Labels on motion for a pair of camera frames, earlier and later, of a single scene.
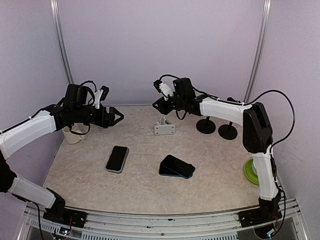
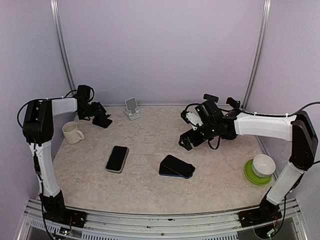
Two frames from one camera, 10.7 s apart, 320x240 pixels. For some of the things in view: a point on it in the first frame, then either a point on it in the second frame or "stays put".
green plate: (250, 173) stays put
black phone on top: (178, 165) stays put
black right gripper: (162, 107) -> (184, 137)
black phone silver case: (117, 159) stays put
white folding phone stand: (164, 127) -> (132, 111)
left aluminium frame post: (57, 21) stays put
